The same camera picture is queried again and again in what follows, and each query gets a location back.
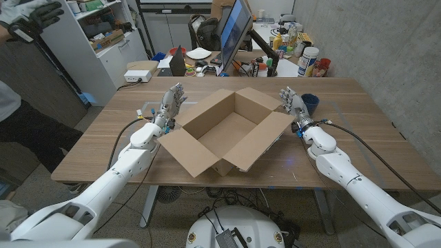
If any black floor cable bundle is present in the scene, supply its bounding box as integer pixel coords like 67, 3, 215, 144
199, 187, 266, 216

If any grey table leg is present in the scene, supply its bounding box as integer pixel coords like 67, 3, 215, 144
139, 185, 159, 229
313, 188, 336, 236

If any white plate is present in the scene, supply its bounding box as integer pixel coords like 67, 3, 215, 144
185, 47, 212, 60

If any black round fan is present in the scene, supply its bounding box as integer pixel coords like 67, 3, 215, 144
156, 185, 182, 204

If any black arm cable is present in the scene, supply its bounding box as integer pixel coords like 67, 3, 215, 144
92, 116, 161, 236
316, 119, 441, 215

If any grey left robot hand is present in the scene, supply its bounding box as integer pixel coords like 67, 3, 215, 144
153, 82, 188, 129

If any small tan cardboard box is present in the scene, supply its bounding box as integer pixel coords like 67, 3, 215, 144
126, 60, 160, 75

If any cardboard box with printed label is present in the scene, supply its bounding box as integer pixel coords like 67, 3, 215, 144
90, 28, 125, 53

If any black backpack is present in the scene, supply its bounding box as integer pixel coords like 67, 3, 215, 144
188, 14, 221, 52

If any black teleoperation glove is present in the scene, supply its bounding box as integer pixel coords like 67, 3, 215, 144
0, 0, 65, 44

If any computer monitor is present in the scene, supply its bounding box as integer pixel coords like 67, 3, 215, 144
219, 0, 254, 73

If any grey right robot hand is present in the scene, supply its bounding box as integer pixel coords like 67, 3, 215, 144
279, 86, 315, 130

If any white shelf cabinet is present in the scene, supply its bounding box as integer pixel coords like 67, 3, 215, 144
39, 0, 149, 107

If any open cardboard box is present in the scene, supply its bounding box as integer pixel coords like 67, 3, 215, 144
157, 87, 296, 178

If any white power box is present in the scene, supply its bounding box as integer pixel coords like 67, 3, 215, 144
123, 70, 152, 83

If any white robot torso edge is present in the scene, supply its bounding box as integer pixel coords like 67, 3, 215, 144
0, 238, 141, 248

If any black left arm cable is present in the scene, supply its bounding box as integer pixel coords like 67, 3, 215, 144
92, 116, 161, 236

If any light grey fabric bundle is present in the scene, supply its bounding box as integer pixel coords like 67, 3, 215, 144
0, 199, 28, 238

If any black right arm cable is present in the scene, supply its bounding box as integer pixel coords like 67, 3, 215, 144
316, 119, 441, 215

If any person's bare forearm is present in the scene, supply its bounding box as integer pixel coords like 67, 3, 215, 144
0, 23, 11, 44

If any white wipes canister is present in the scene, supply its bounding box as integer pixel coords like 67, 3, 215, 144
297, 46, 320, 78

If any person in grey shirt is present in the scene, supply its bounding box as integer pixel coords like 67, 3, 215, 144
0, 80, 84, 174

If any white game controller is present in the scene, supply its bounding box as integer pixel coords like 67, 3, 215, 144
195, 64, 218, 77

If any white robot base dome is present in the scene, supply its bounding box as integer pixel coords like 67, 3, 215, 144
185, 205, 286, 248

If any dark blue cup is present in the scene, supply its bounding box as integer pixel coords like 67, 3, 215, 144
300, 93, 320, 116

